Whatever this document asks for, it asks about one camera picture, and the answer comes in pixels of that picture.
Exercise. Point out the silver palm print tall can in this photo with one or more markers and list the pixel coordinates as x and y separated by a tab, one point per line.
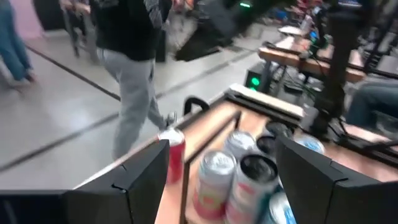
252	186
280	128
265	144

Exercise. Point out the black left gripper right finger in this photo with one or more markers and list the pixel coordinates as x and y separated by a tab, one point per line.
342	202

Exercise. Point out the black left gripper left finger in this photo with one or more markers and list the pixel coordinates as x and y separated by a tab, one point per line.
124	199

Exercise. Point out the person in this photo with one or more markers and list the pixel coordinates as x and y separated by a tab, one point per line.
370	102
12	46
130	62

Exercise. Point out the black frame wooden shelf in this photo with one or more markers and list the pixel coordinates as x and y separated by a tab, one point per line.
185	186

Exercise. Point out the neighbouring wooden robot table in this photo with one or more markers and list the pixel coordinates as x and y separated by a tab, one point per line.
311	63

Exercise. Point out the black box green lights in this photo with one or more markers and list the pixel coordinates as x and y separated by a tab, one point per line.
255	76

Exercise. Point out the black aluminium table frame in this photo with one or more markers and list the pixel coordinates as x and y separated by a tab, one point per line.
267	107

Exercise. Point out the grey office chair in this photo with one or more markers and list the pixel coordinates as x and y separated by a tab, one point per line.
88	37

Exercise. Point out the red orange soda can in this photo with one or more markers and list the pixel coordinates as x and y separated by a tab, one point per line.
174	155

